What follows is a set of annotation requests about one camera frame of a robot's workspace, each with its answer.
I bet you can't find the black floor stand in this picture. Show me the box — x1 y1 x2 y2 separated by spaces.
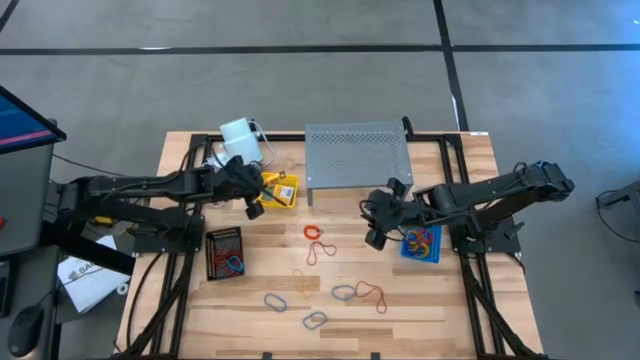
593 178 640 211

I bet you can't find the black plastic basket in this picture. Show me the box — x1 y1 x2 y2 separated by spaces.
205 225 247 283

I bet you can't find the yellow plastic basket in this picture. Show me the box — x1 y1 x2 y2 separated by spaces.
257 171 300 210

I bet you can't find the white printed paper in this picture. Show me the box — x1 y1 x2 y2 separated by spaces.
56 234 132 315

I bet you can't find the grey perforated metal shelf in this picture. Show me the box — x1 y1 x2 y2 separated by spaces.
303 119 415 207

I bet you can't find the black thick cable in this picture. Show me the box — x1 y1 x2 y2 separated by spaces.
124 251 166 354

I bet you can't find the black support beam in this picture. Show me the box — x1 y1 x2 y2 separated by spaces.
39 219 137 277

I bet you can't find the black keyboard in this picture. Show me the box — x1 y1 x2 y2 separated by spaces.
0 258 17 320

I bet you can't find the blue plastic basket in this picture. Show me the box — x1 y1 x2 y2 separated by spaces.
399 223 444 265

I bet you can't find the yellow rubber band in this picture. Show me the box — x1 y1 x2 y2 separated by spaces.
291 268 315 300

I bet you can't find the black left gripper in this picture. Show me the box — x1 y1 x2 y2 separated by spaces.
218 153 290 222

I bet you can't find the red rubber band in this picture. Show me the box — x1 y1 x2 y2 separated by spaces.
305 240 338 267
353 280 389 315
212 234 245 279

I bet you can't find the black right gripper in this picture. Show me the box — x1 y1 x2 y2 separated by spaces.
360 176 437 252

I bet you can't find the black computer mouse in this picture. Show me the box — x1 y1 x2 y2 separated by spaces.
6 304 46 359

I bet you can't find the computer monitor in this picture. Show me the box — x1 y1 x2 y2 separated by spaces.
0 84 68 155

